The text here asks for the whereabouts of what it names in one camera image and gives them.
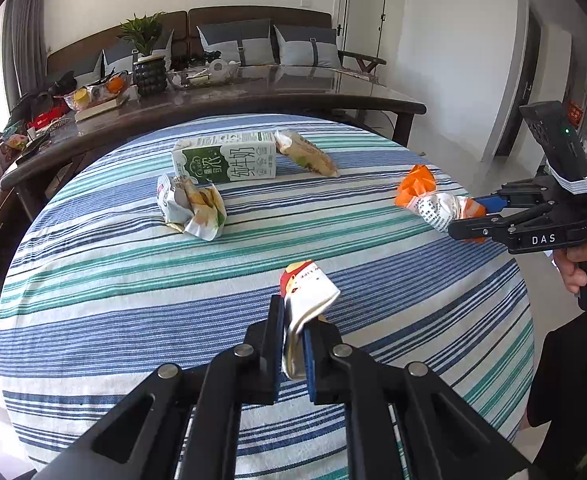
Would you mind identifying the orange white snack wrapper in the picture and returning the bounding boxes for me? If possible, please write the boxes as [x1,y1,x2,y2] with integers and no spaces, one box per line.
[394,165,487,233]

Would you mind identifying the cream snack wrapper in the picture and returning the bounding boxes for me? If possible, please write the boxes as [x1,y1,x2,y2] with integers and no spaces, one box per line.
[280,260,340,380]

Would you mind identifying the beige bread snack packet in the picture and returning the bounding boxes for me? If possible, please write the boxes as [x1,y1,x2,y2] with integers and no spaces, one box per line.
[274,130,339,178]

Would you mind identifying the green white wrapper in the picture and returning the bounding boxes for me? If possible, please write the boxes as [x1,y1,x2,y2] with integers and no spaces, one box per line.
[156,174,228,242]

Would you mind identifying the person's right hand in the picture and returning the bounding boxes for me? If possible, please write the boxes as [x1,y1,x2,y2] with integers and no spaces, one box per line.
[553,228,587,296]

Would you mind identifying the striped blue green tablecloth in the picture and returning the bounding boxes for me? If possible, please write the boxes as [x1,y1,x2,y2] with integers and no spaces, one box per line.
[0,115,534,468]

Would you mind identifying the green white milk carton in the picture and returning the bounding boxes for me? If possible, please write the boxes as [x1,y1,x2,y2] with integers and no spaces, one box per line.
[171,131,276,184]

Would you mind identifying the grey white cushion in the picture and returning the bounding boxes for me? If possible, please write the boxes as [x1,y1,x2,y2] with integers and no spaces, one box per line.
[103,29,174,75]
[274,24,341,68]
[197,20,276,66]

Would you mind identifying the brown wooden sofa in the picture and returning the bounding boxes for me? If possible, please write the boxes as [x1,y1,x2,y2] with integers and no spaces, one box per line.
[46,6,386,92]

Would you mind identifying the glass tray with items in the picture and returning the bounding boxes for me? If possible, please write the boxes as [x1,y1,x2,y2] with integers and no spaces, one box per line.
[168,51,240,90]

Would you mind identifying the dark curved wooden table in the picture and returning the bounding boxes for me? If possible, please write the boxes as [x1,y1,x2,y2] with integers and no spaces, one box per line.
[0,66,427,218]

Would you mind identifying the fruit bowl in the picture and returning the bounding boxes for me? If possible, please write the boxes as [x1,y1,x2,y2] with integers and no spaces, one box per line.
[62,72,131,112]

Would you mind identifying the potted green plant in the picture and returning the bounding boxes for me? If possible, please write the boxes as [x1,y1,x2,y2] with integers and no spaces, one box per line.
[120,12,167,98]

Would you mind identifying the grey curtain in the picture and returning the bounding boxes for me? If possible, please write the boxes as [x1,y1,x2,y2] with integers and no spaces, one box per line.
[2,0,46,110]

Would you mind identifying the black tracker camera module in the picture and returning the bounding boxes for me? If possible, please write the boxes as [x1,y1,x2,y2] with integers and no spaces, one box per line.
[519,101,587,195]

